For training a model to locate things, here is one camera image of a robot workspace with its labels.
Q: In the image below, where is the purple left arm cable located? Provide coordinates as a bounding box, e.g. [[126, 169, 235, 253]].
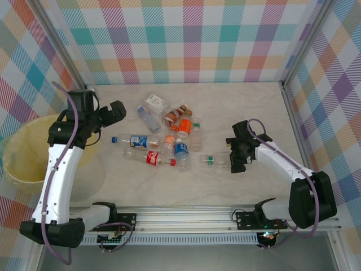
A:
[[41, 81, 80, 266]]

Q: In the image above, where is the small circuit board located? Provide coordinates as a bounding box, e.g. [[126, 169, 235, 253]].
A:
[[96, 231, 126, 244], [258, 230, 280, 242]]

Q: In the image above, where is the aluminium side rail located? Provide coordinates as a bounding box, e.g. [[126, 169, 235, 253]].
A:
[[280, 81, 311, 170]]

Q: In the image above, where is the clear bottle green label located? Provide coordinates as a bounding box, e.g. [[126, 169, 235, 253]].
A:
[[201, 153, 232, 173], [190, 118, 204, 152]]

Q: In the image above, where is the white slotted cable duct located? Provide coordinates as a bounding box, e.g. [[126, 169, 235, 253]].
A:
[[76, 233, 259, 246]]

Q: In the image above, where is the clear bottle orange label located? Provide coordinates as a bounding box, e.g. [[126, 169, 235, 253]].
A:
[[162, 124, 179, 156]]

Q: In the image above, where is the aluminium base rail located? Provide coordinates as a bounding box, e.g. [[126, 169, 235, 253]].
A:
[[69, 205, 342, 233]]

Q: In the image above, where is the brown drink bottle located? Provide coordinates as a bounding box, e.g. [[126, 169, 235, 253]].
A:
[[162, 103, 190, 126]]

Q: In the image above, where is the orange bottle white cap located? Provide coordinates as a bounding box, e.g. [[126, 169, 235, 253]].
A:
[[177, 109, 194, 139]]

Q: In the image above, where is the blue-label bottle white cap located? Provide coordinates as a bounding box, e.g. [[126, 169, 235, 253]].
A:
[[174, 137, 191, 172]]

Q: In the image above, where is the aluminium frame post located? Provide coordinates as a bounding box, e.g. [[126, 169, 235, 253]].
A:
[[280, 0, 338, 87], [33, 0, 90, 89]]

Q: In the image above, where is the red-label cola bottle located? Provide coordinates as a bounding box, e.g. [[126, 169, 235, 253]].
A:
[[123, 148, 177, 167]]

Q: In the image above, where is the blue-cap blue-label clear bottle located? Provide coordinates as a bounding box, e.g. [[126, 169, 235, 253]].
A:
[[111, 134, 161, 150]]

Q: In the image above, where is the clear box green-white label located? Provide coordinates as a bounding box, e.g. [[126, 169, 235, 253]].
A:
[[145, 94, 171, 115]]

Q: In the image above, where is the blue-tinted bottle white cap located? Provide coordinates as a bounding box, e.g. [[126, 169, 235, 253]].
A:
[[137, 105, 162, 134]]

